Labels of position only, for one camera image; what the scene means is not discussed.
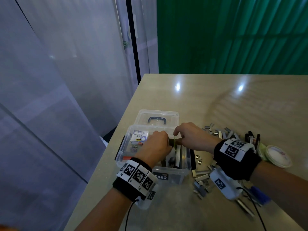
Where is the person's left hand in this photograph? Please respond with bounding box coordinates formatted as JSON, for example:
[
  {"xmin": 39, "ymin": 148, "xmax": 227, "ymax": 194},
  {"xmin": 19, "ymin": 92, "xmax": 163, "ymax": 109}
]
[{"xmin": 134, "ymin": 131, "xmax": 173, "ymax": 167}]

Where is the person's right hand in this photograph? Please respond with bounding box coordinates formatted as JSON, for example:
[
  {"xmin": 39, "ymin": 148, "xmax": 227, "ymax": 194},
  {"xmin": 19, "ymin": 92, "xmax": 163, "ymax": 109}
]
[{"xmin": 173, "ymin": 122, "xmax": 222, "ymax": 153}]

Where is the small white staple box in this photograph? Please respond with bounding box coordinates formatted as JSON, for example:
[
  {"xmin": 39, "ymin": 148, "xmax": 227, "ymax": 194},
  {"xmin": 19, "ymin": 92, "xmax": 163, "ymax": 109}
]
[{"xmin": 131, "ymin": 130, "xmax": 150, "ymax": 143}]

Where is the transparent storage box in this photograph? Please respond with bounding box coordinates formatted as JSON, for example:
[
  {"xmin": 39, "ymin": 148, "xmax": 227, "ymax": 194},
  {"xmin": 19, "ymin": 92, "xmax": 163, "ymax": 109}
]
[{"xmin": 115, "ymin": 124, "xmax": 197, "ymax": 186}]

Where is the pile of metal staple strips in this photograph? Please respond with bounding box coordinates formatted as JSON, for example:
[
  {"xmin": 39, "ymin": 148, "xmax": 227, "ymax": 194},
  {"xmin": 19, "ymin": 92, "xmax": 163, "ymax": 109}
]
[{"xmin": 192, "ymin": 124, "xmax": 270, "ymax": 218}]

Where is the person's right forearm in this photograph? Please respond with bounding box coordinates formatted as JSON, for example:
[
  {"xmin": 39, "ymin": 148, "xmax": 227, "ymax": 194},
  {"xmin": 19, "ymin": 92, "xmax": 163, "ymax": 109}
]
[{"xmin": 249, "ymin": 161, "xmax": 308, "ymax": 231}]

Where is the person's left forearm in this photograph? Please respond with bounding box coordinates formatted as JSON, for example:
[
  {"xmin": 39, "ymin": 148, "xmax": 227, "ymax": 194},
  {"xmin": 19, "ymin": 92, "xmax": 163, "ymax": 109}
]
[{"xmin": 74, "ymin": 188, "xmax": 133, "ymax": 231}]

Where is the transparent box lid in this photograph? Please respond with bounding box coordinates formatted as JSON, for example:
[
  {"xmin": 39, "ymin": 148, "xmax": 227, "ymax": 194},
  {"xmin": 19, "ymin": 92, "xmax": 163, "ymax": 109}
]
[{"xmin": 134, "ymin": 109, "xmax": 180, "ymax": 130}]

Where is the black marker wristband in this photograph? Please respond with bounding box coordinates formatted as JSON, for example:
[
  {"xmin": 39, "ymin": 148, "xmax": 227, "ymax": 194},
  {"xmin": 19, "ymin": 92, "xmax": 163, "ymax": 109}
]
[
  {"xmin": 113, "ymin": 158, "xmax": 158, "ymax": 201},
  {"xmin": 213, "ymin": 138, "xmax": 262, "ymax": 180}
]

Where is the green curtain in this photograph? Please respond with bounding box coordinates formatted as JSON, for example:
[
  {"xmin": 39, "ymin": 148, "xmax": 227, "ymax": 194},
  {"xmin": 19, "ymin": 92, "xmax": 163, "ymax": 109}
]
[{"xmin": 157, "ymin": 0, "xmax": 308, "ymax": 75}]

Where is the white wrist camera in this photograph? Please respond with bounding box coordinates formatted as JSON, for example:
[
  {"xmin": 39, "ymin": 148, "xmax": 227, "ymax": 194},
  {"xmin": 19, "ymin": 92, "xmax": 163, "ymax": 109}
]
[
  {"xmin": 209, "ymin": 168, "xmax": 244, "ymax": 200},
  {"xmin": 135, "ymin": 190, "xmax": 158, "ymax": 211}
]

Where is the black camera cable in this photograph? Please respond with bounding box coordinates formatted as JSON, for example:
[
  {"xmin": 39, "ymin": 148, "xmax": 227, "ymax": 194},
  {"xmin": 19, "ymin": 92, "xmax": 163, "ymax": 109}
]
[
  {"xmin": 241, "ymin": 187, "xmax": 268, "ymax": 231},
  {"xmin": 124, "ymin": 200, "xmax": 135, "ymax": 231}
]

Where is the black window post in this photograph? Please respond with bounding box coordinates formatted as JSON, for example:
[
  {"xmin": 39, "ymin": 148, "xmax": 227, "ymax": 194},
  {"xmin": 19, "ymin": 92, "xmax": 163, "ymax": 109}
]
[{"xmin": 125, "ymin": 0, "xmax": 141, "ymax": 85}]

